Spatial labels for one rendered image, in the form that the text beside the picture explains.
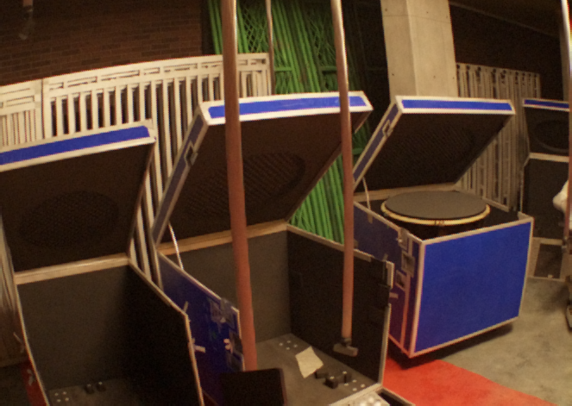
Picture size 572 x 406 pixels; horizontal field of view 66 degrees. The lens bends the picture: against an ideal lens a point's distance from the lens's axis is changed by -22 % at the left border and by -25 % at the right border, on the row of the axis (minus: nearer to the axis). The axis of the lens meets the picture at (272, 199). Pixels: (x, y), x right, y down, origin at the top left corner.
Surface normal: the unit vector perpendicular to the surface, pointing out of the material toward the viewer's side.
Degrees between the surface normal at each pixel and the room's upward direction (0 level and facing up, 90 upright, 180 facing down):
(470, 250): 90
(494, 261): 90
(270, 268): 90
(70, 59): 90
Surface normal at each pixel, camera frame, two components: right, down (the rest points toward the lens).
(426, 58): 0.58, 0.16
